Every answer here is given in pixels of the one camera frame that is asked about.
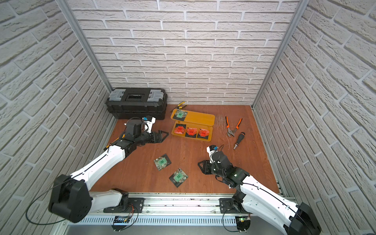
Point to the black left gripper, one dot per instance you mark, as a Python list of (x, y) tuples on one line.
[(154, 137)]

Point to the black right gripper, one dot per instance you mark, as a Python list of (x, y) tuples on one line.
[(206, 164)]

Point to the red tea bag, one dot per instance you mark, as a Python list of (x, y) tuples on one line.
[(179, 129), (191, 132), (203, 133)]

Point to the green tea bag front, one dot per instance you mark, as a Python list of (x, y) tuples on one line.
[(178, 177)]

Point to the green tea bag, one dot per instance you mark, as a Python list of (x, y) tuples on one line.
[(180, 115), (178, 177), (162, 162)]

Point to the red tea bag front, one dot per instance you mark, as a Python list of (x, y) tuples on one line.
[(191, 132)]

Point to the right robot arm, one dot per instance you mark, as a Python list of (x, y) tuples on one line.
[(253, 197)]

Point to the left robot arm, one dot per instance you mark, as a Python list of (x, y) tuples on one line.
[(71, 197)]

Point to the yellow wooden two-tier shelf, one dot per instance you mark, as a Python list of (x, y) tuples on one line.
[(196, 120)]

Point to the yellow black small pliers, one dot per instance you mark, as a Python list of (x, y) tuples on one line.
[(180, 106)]

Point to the black plastic toolbox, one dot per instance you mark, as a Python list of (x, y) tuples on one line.
[(125, 103)]

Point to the black orange ratchet screwdriver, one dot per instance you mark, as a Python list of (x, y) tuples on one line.
[(239, 140)]

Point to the yellow utility knife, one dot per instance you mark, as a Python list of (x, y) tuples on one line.
[(112, 143)]

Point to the right controller board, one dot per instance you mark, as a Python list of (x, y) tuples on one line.
[(243, 223)]

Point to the controller board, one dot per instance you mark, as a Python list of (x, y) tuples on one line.
[(120, 223), (243, 223)]

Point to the left controller board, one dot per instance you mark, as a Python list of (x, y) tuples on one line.
[(120, 223)]

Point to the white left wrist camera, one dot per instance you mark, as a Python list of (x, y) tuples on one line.
[(148, 122)]

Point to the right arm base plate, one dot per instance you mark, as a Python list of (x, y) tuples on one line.
[(232, 205)]

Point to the aluminium front rail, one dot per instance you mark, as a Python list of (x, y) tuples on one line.
[(180, 204)]

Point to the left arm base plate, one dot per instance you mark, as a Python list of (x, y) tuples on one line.
[(127, 205)]

